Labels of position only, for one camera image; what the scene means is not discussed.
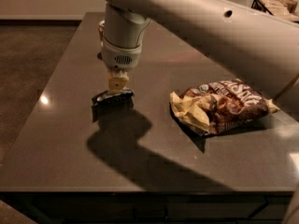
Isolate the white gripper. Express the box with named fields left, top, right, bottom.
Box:
left=101, top=39, right=142, bottom=94

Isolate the black rxbar chocolate wrapper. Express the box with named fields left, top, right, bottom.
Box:
left=92, top=88, right=134, bottom=122

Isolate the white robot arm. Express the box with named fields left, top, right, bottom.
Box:
left=106, top=0, right=299, bottom=119

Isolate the orange soda can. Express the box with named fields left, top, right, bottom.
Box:
left=98, top=21, right=105, bottom=47

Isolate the brown chip bag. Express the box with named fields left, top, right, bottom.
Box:
left=170, top=79, right=279, bottom=135

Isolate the black wire napkin holder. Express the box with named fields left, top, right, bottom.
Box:
left=251, top=0, right=299, bottom=23

